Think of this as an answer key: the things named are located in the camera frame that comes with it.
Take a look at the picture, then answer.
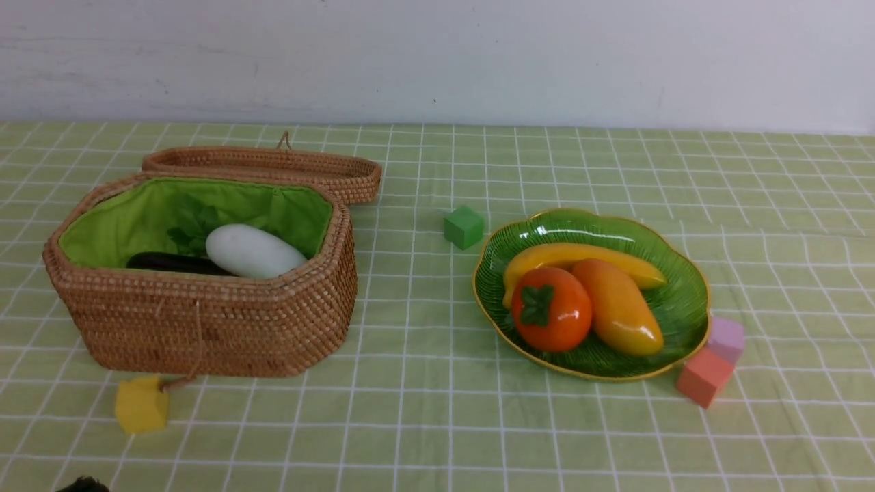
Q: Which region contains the yellow banana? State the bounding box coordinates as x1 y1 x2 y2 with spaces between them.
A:
502 242 668 309

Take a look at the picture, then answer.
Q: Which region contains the orange persimmon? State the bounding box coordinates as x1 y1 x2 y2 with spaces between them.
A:
510 266 593 354

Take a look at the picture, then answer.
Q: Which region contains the white radish with leaves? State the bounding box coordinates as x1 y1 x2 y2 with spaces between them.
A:
167 193 308 278

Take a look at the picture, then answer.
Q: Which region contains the orange yellow mango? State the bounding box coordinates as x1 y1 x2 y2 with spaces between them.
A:
571 258 664 357

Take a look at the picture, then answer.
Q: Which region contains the dark purple eggplant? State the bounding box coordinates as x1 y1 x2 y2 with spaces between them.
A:
126 251 237 277

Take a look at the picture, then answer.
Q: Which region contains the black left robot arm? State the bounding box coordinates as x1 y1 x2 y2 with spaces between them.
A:
56 476 110 492

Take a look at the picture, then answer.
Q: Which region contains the green cube block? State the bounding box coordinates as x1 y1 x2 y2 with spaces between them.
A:
443 206 485 250

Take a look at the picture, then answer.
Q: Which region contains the woven wicker basket lid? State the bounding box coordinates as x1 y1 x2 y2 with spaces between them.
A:
142 131 383 204

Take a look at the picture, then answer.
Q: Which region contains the green checkered tablecloth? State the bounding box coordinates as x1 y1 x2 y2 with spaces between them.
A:
1 122 874 491

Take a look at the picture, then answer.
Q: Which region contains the green leaf-shaped plate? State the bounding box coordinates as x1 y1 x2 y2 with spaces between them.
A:
472 208 712 383

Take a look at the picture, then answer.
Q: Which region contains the salmon orange cube block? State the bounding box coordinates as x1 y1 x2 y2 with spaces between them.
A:
675 348 735 410

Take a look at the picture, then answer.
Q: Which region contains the pink cube block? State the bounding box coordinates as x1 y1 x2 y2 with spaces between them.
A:
706 316 746 366

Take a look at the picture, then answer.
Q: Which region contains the woven wicker basket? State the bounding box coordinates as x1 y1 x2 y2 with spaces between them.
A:
42 172 358 378

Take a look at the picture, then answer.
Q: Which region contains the green fabric basket lining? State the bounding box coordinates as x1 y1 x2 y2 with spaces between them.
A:
57 177 336 269

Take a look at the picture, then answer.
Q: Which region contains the yellow block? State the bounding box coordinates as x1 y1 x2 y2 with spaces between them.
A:
113 374 170 435

